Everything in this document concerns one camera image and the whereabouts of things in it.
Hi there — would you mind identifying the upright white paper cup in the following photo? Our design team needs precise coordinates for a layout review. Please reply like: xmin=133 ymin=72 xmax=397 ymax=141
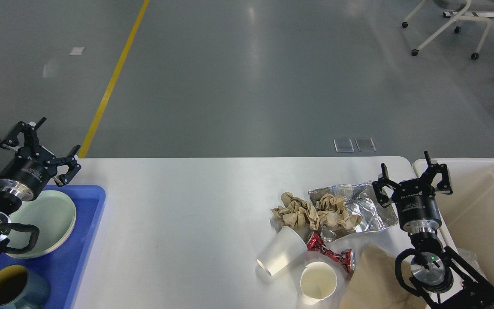
xmin=299 ymin=261 xmax=337 ymax=305

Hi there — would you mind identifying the floor outlet cover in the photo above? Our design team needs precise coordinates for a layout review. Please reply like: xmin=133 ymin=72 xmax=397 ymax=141
xmin=333 ymin=138 xmax=355 ymax=153
xmin=355 ymin=137 xmax=377 ymax=152

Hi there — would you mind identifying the floor outlet cover left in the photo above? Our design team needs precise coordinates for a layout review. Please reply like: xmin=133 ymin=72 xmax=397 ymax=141
xmin=333 ymin=138 xmax=355 ymax=153

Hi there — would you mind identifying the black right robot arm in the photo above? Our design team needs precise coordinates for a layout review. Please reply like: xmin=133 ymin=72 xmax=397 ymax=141
xmin=372 ymin=152 xmax=494 ymax=309

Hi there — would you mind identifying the brown paper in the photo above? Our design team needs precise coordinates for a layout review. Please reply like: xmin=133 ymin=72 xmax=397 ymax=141
xmin=271 ymin=192 xmax=320 ymax=230
xmin=315 ymin=194 xmax=362 ymax=231

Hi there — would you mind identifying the red foil wrapper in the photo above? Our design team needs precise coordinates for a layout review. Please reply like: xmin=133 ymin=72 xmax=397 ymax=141
xmin=306 ymin=231 xmax=355 ymax=274

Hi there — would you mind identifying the white plastic bin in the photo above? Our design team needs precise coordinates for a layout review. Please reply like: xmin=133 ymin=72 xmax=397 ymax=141
xmin=435 ymin=158 xmax=494 ymax=286

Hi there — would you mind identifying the tipped white paper cup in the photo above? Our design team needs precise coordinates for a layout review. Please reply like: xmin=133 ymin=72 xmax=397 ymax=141
xmin=256 ymin=226 xmax=307 ymax=276

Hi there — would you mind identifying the brown paper bag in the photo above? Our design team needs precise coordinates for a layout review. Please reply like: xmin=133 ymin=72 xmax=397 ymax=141
xmin=339 ymin=242 xmax=427 ymax=309

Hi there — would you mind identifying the light green plate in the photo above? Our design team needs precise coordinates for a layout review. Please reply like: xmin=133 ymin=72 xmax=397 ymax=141
xmin=8 ymin=190 xmax=77 ymax=259

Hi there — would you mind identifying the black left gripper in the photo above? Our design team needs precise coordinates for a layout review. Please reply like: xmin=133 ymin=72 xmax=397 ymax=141
xmin=0 ymin=117 xmax=82 ymax=202

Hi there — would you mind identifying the yellow plate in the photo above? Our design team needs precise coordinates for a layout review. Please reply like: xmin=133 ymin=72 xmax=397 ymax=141
xmin=8 ymin=204 xmax=77 ymax=259

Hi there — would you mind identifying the white office chair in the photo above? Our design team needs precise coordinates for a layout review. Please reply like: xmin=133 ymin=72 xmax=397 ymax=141
xmin=410 ymin=0 xmax=494 ymax=60

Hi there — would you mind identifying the floor outlet cover right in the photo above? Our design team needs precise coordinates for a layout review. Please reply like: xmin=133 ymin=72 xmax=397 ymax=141
xmin=355 ymin=137 xmax=377 ymax=152

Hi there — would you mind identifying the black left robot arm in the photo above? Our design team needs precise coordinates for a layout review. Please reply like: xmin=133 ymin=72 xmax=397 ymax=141
xmin=0 ymin=117 xmax=81 ymax=255

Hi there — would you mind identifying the blue plastic tray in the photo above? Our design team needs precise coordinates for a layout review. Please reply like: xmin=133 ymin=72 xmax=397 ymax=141
xmin=0 ymin=185 xmax=106 ymax=309

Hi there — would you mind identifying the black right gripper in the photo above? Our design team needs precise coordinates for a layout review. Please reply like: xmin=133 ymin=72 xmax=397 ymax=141
xmin=372 ymin=151 xmax=454 ymax=234

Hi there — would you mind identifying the silver foil bag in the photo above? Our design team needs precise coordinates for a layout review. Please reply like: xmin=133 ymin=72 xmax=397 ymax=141
xmin=308 ymin=182 xmax=398 ymax=243

